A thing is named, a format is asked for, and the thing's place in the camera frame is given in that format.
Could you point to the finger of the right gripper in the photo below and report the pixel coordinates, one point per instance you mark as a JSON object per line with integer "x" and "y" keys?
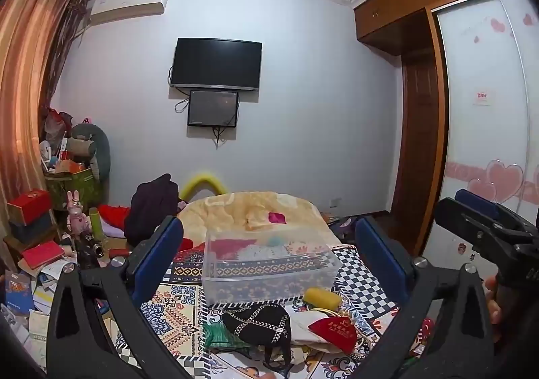
{"x": 475, "y": 202}
{"x": 472, "y": 224}

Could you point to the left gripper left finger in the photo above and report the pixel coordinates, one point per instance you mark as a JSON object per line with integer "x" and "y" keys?
{"x": 96, "y": 326}

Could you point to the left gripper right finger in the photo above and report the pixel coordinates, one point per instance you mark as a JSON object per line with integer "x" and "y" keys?
{"x": 461, "y": 343}

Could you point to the red drawstring pouch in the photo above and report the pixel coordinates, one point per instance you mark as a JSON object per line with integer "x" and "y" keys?
{"x": 339, "y": 331}

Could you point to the green soft cloth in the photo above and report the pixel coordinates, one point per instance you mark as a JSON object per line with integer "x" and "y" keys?
{"x": 218, "y": 338}

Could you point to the yellow soft sponge roll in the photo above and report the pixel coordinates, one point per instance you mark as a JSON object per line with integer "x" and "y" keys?
{"x": 320, "y": 298}

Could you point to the white soft cloth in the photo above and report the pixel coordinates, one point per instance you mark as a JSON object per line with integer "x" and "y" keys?
{"x": 303, "y": 341}

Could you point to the black hat with chains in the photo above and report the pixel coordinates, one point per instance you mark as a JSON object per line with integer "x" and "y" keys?
{"x": 266, "y": 325}

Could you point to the person's right hand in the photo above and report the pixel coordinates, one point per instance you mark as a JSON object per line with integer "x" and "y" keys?
{"x": 495, "y": 311}

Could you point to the patterned bed sheet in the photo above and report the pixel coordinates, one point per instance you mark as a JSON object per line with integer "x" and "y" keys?
{"x": 178, "y": 310}

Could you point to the red book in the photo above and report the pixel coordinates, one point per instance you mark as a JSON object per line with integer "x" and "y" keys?
{"x": 42, "y": 254}

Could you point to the green bottle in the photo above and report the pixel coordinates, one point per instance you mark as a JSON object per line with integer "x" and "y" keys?
{"x": 95, "y": 223}

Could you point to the pink plush rabbit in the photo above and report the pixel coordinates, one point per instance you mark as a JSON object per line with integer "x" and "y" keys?
{"x": 78, "y": 221}

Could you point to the dark clothes pile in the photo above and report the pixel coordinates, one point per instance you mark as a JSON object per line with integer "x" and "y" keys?
{"x": 150, "y": 205}

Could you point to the red gift box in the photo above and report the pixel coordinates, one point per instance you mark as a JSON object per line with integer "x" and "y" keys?
{"x": 28, "y": 207}

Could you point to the green cardboard box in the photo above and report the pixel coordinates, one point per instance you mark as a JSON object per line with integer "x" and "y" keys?
{"x": 90, "y": 190}

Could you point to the wooden wardrobe with sliding doors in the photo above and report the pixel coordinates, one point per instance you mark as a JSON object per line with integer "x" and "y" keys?
{"x": 469, "y": 109}

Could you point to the clear plastic storage box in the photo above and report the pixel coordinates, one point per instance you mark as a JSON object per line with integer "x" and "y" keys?
{"x": 267, "y": 265}

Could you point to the beige floral blanket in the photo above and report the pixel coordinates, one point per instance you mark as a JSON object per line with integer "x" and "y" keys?
{"x": 247, "y": 212}

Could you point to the yellow curved pillow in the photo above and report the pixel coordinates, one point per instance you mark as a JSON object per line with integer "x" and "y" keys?
{"x": 199, "y": 181}

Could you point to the grey plush toy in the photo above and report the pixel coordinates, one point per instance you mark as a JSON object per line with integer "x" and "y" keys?
{"x": 91, "y": 144}

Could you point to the pink square cloth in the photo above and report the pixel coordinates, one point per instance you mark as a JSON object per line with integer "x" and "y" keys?
{"x": 276, "y": 218}

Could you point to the orange striped curtain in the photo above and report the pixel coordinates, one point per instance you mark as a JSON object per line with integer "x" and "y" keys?
{"x": 28, "y": 29}

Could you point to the white air conditioner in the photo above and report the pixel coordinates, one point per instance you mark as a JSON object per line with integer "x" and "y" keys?
{"x": 113, "y": 10}

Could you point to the small wall monitor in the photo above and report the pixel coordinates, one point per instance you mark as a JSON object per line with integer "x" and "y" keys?
{"x": 215, "y": 109}

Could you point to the large wall television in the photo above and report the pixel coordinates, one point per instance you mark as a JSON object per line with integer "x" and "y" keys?
{"x": 231, "y": 64}

